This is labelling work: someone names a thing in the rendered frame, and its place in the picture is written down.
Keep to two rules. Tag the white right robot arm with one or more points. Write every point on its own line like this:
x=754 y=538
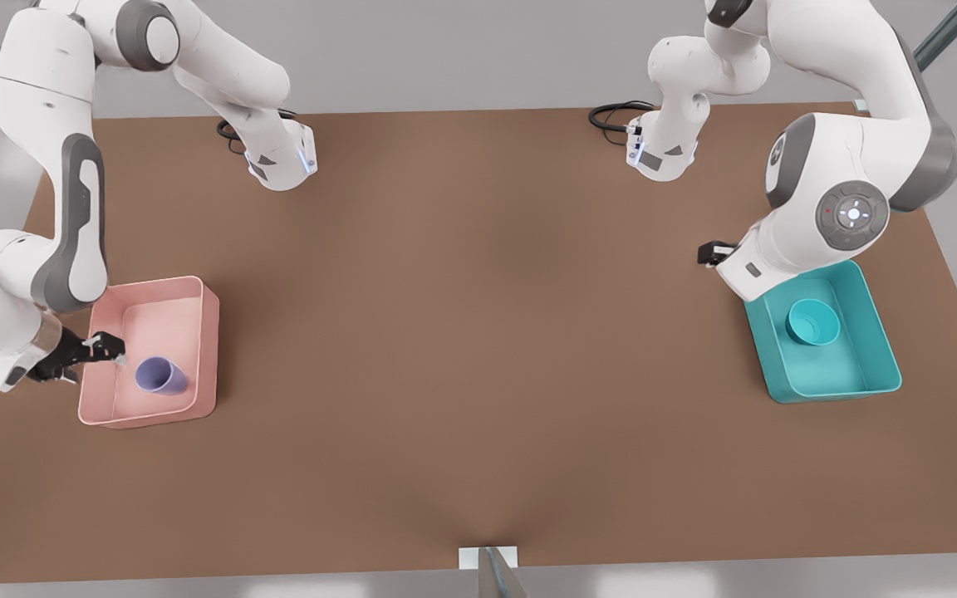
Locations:
x=46 y=91

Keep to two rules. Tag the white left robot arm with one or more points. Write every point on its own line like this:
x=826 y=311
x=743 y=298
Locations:
x=852 y=100

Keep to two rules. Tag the pink plastic box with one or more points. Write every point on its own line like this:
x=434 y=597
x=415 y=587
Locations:
x=154 y=353

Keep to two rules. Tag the purple cup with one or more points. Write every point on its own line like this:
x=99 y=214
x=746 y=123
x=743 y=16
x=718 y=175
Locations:
x=161 y=375

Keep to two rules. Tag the teal bowl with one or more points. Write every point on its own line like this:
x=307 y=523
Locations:
x=812 y=322

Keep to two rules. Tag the teal plastic box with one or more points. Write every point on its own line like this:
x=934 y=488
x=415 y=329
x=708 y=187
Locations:
x=827 y=332

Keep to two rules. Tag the silver frame post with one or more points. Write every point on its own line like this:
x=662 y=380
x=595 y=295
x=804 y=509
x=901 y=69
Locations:
x=495 y=573
x=948 y=29

